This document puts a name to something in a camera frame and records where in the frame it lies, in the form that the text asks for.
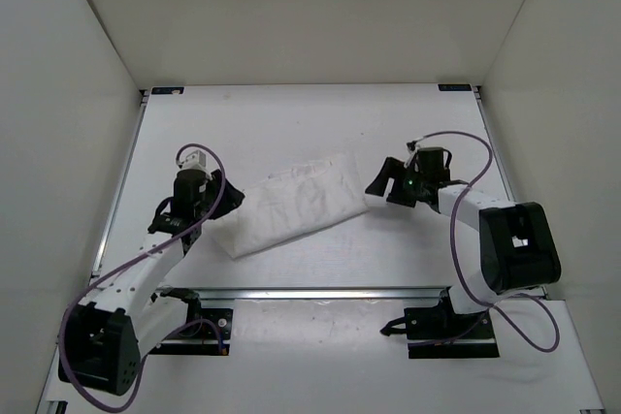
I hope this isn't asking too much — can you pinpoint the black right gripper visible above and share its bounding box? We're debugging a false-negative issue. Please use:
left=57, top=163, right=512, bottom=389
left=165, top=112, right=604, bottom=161
left=365, top=158, right=426, bottom=207

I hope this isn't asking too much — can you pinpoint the white skirt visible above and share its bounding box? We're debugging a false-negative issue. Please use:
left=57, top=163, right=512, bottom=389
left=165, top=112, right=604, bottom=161
left=205, top=153, right=368, bottom=259

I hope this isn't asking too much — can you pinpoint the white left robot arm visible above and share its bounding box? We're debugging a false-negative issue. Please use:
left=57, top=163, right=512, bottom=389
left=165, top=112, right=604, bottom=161
left=58, top=168, right=245, bottom=396

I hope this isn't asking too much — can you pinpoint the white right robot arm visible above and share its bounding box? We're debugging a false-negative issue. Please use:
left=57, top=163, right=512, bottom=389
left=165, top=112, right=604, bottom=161
left=365, top=145, right=561, bottom=337

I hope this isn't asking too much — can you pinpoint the blue right corner label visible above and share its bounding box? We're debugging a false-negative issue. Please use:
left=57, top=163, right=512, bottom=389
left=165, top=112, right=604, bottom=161
left=438, top=83, right=472, bottom=92

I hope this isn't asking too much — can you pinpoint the blue corner label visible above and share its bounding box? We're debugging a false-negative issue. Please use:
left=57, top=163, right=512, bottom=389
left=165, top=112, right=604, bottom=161
left=150, top=86, right=184, bottom=95
left=438, top=83, right=472, bottom=92

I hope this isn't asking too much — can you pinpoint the blue left corner label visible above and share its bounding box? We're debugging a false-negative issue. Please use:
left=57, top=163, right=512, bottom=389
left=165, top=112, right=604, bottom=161
left=150, top=86, right=184, bottom=95

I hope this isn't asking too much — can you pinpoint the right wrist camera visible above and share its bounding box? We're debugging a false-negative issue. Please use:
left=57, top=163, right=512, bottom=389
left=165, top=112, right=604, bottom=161
left=405, top=140, right=420, bottom=166

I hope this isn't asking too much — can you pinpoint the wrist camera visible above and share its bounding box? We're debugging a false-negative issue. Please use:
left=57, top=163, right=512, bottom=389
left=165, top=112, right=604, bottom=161
left=176, top=149, right=207, bottom=172
left=405, top=140, right=420, bottom=166

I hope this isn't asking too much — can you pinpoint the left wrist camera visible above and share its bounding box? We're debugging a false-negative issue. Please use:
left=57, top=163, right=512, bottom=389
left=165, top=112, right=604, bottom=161
left=176, top=149, right=207, bottom=172

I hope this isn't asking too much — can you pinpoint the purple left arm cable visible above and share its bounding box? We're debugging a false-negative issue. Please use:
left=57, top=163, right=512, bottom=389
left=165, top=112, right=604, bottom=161
left=61, top=143, right=227, bottom=409

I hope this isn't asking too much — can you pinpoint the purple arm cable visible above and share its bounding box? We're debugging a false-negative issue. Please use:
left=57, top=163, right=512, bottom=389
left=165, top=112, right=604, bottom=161
left=61, top=143, right=227, bottom=409
left=411, top=130, right=561, bottom=352

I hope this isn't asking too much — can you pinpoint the aluminium table edge rail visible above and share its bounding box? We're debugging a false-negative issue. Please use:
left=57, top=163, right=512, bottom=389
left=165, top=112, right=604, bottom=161
left=86, top=287, right=549, bottom=302

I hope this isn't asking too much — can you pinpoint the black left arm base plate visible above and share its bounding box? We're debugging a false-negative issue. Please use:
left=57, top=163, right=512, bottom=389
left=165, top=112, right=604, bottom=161
left=150, top=300, right=234, bottom=357

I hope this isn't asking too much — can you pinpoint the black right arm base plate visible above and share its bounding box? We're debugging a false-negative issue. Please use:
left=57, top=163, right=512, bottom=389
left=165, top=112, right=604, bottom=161
left=380, top=304, right=500, bottom=360

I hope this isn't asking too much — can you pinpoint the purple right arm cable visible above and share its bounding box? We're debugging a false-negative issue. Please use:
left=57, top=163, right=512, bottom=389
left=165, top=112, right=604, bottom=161
left=411, top=130, right=561, bottom=352

